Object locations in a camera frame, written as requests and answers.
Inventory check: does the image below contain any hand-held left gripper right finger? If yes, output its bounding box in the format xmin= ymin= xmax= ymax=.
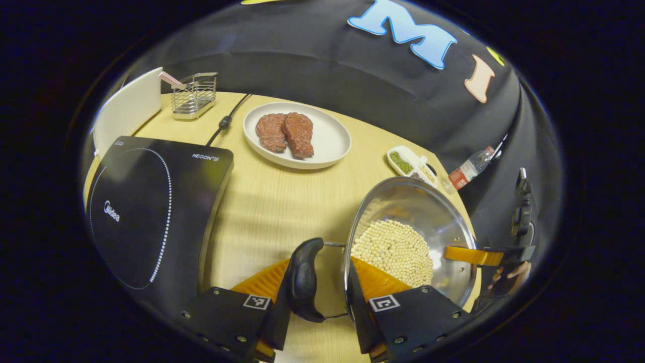
xmin=347 ymin=256 xmax=477 ymax=362

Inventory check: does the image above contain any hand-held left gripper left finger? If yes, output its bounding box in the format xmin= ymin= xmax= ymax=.
xmin=181 ymin=258 xmax=293 ymax=362

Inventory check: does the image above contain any steel pot with black handle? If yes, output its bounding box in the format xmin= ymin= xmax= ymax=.
xmin=286 ymin=176 xmax=478 ymax=323

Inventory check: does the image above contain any black induction cooktop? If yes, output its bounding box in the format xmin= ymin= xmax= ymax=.
xmin=86 ymin=135 xmax=235 ymax=308

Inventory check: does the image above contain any plastic bottle with red label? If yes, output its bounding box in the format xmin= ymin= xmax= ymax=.
xmin=448 ymin=146 xmax=497 ymax=191

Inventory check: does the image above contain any pile of yellow soybeans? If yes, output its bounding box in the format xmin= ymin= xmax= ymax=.
xmin=351 ymin=219 xmax=434 ymax=288

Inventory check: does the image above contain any white divided dish with beans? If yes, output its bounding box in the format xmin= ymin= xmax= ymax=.
xmin=386 ymin=146 xmax=438 ymax=188

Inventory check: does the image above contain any white round plate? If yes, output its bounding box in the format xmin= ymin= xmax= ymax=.
xmin=243 ymin=102 xmax=352 ymax=170

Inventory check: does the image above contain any red meat patty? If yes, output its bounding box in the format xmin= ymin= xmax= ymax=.
xmin=282 ymin=112 xmax=314 ymax=159
xmin=255 ymin=113 xmax=289 ymax=153

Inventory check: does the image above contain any white toaster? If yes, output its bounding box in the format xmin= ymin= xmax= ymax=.
xmin=93 ymin=67 xmax=164 ymax=159

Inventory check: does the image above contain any pink utensil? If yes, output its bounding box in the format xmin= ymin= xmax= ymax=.
xmin=159 ymin=71 xmax=186 ymax=90

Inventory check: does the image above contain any black power cable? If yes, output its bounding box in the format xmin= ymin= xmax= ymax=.
xmin=206 ymin=93 xmax=252 ymax=147

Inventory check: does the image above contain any wire mesh basket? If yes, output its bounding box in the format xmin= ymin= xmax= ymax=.
xmin=170 ymin=72 xmax=218 ymax=120

